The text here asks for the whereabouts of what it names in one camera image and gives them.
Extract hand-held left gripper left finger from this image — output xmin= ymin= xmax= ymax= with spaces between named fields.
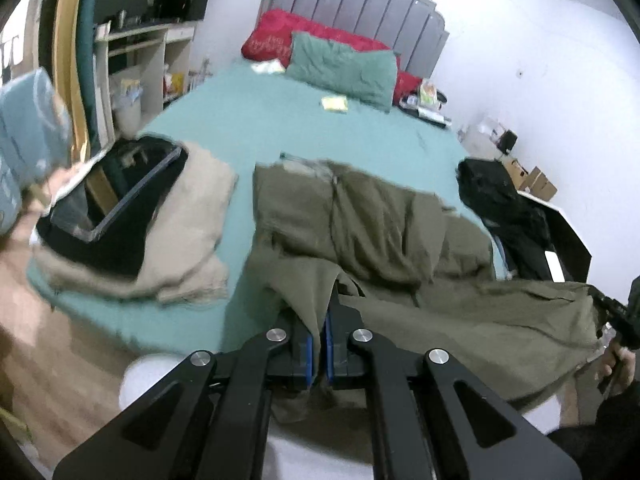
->
xmin=52 ymin=309 xmax=316 ymax=480

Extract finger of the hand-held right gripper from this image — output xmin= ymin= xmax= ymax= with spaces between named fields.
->
xmin=590 ymin=287 xmax=627 ymax=323

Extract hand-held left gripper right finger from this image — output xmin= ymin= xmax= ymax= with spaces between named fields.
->
xmin=322 ymin=291 xmax=584 ymax=480

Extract olive green garment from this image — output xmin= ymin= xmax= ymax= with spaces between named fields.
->
xmin=244 ymin=154 xmax=607 ymax=423

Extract person's right hand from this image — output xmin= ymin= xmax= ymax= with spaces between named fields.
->
xmin=597 ymin=342 xmax=639 ymax=397

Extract black desk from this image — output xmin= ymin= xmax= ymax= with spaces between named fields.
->
xmin=517 ymin=189 xmax=594 ymax=283

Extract black clothing pile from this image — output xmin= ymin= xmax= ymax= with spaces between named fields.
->
xmin=456 ymin=157 xmax=553 ymax=281

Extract cardboard boxes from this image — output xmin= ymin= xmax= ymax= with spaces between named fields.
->
xmin=502 ymin=159 xmax=559 ymax=200

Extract beige folded garment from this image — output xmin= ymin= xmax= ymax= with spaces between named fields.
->
xmin=29 ymin=141 xmax=239 ymax=307

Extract black folded garment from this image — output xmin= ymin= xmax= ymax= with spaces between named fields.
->
xmin=35 ymin=134 xmax=190 ymax=279

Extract bed with teal sheet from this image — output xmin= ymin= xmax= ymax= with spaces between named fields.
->
xmin=25 ymin=57 xmax=508 ymax=358

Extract bedside clutter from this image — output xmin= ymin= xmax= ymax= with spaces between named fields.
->
xmin=399 ymin=78 xmax=453 ymax=130

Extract green pillow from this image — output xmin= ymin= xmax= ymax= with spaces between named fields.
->
xmin=284 ymin=31 xmax=399 ymax=111

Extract white trash bin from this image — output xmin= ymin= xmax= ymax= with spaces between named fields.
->
xmin=112 ymin=87 xmax=144 ymax=135

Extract red pillow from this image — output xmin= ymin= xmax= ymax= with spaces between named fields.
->
xmin=241 ymin=9 xmax=423 ymax=106

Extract beige shelf unit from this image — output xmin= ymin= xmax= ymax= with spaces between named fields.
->
xmin=93 ymin=21 xmax=197 ymax=137

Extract grey padded headboard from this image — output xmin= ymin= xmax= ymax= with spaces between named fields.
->
xmin=257 ymin=0 xmax=451 ymax=80

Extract blue grey cloth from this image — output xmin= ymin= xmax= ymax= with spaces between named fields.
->
xmin=0 ymin=69 xmax=74 ymax=235

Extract gold framed mirror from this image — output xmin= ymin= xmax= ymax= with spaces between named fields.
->
xmin=50 ymin=0 xmax=92 ymax=162

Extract black monitor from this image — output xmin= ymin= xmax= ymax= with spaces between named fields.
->
xmin=94 ymin=0 xmax=151 ymax=24

